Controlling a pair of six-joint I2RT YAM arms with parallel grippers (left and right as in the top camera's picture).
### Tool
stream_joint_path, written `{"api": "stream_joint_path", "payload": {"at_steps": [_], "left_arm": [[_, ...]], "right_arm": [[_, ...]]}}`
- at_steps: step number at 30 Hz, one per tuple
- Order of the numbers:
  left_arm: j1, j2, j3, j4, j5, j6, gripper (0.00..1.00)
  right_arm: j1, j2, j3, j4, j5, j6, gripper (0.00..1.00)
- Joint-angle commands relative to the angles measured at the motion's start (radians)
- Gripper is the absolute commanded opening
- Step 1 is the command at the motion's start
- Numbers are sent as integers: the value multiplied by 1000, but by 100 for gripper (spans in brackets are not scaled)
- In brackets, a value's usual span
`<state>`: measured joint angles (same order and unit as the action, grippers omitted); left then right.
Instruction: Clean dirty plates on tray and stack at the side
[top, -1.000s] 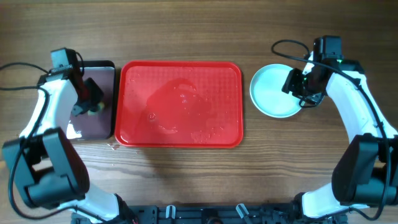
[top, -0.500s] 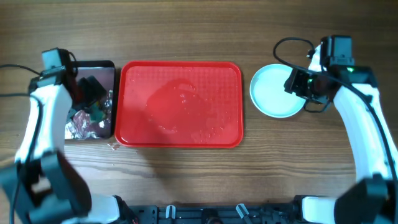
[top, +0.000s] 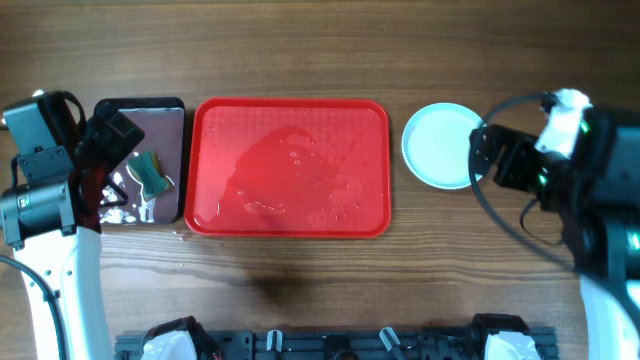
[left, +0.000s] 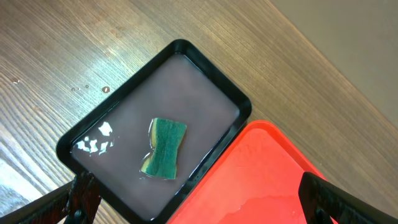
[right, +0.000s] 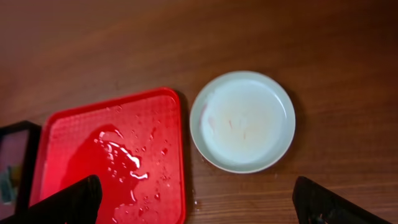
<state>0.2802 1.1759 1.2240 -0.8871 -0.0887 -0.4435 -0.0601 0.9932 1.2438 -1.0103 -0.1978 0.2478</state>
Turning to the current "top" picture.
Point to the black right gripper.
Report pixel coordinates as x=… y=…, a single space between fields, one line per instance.
x=511 y=144

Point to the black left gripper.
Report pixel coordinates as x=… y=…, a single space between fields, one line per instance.
x=121 y=145

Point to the green yellow sponge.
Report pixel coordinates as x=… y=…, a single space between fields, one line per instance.
x=146 y=170

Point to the light blue plate top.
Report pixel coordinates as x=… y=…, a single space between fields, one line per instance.
x=435 y=145

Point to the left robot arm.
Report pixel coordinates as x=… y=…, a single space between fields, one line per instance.
x=52 y=222

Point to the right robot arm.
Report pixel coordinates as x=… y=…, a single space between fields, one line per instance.
x=594 y=189

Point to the black water tray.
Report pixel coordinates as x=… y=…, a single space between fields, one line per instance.
x=164 y=122

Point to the red plastic tray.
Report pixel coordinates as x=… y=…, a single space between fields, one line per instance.
x=289 y=167

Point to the black mounting rail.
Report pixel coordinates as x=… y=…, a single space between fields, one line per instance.
x=431 y=343

